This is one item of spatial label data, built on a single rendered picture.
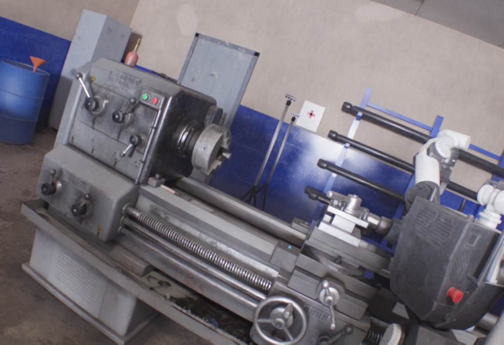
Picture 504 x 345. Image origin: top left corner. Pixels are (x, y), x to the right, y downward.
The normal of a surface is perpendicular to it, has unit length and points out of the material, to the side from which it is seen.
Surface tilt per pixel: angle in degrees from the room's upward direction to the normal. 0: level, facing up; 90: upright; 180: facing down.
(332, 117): 90
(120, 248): 0
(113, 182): 32
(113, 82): 90
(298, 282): 90
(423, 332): 44
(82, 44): 90
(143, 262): 0
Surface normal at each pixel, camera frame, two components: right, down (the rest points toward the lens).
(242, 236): 0.13, -0.73
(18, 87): 0.49, 0.31
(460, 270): 0.18, 0.20
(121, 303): -0.29, 0.03
